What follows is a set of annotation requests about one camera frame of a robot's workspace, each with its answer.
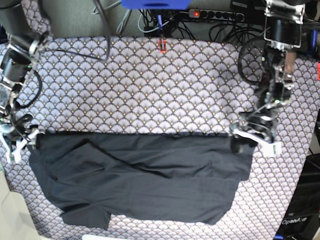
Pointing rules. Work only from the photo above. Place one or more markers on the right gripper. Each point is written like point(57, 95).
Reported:
point(14, 145)

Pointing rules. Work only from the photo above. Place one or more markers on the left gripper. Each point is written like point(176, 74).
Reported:
point(255, 128)

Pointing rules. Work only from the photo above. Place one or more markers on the dark navy T-shirt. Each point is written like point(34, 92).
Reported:
point(93, 176)

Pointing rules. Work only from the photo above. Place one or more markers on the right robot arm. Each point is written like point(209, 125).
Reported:
point(17, 66)

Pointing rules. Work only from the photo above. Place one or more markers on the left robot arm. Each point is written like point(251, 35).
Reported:
point(282, 35)

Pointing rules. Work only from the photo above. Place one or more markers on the black OpenArm box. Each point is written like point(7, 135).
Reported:
point(302, 218)

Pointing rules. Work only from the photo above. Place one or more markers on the red clamp right edge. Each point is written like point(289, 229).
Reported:
point(318, 71)

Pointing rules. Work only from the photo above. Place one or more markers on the red black table clamp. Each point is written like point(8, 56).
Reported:
point(162, 43)

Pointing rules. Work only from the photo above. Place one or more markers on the white power strip red switch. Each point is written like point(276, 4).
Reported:
point(216, 15)

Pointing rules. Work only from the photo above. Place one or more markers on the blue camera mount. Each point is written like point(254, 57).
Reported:
point(156, 4)

